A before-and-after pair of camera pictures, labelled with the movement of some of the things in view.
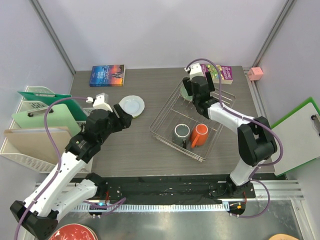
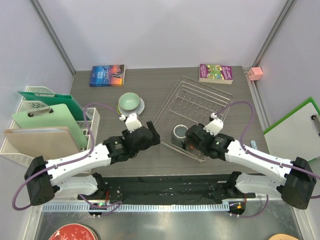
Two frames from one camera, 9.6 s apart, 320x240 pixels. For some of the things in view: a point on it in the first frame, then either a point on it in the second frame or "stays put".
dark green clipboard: [46, 98] stays put
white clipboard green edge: [299, 134] stays put
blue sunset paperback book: [104, 76] stays put
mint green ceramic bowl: [185, 94] -> [129, 101]
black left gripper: [125, 118] -> [155, 140]
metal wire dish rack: [181, 109] stays put
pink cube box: [255, 73] stays put
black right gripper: [187, 83] -> [201, 125]
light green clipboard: [58, 115] stays put
